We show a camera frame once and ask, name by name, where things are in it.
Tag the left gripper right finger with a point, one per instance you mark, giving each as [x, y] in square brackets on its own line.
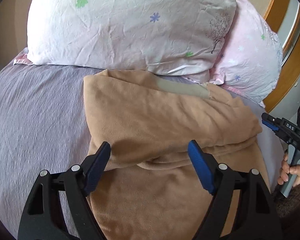
[241, 205]

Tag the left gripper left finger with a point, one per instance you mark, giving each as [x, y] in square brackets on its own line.
[42, 217]

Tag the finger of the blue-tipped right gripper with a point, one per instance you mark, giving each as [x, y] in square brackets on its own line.
[270, 121]

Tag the tan brown garment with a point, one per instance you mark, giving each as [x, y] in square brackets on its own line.
[149, 189]

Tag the person's right hand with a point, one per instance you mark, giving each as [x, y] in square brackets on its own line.
[286, 170]

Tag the pink floral pillow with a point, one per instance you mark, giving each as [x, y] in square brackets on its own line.
[250, 61]

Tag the wooden bed headboard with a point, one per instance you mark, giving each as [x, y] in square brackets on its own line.
[276, 12]

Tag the lavender bed sheet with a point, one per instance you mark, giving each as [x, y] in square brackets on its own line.
[42, 125]

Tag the white floral pillow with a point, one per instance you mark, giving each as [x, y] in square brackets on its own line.
[166, 37]

